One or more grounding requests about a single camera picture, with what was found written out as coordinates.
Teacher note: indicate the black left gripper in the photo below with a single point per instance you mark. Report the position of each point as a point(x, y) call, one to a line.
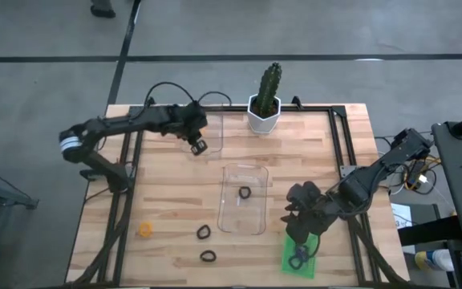
point(187, 118)

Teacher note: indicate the black clamp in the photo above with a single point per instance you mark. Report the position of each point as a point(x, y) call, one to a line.
point(296, 101)

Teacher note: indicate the clear plastic bin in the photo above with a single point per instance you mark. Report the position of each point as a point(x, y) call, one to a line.
point(235, 216)
point(215, 132)

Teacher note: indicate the green plastic tray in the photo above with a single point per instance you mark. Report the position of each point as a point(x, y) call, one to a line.
point(312, 267)

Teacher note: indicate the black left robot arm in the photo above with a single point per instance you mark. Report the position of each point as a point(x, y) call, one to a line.
point(110, 124)

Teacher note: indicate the grey metal bracket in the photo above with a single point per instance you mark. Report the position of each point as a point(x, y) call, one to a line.
point(347, 171)

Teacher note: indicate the white paper sheet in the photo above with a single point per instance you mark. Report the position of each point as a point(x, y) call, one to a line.
point(401, 212)

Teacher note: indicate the black horizontal bar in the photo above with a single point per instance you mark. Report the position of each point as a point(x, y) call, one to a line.
point(427, 232)

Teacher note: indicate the green cactus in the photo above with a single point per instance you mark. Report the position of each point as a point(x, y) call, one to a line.
point(270, 86)

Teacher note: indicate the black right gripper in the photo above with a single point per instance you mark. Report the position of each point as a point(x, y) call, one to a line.
point(303, 226)

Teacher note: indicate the white yellow spray bottle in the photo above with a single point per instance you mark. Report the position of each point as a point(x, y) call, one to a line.
point(435, 260)

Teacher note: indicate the person's shoe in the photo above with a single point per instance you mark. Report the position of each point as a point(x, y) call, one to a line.
point(102, 11)

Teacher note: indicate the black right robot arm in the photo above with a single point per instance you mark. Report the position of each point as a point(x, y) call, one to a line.
point(359, 184)

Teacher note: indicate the black metal table frame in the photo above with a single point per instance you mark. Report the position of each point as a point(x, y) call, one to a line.
point(315, 108)

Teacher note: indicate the white hexagonal plant pot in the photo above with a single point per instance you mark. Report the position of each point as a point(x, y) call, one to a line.
point(261, 124)

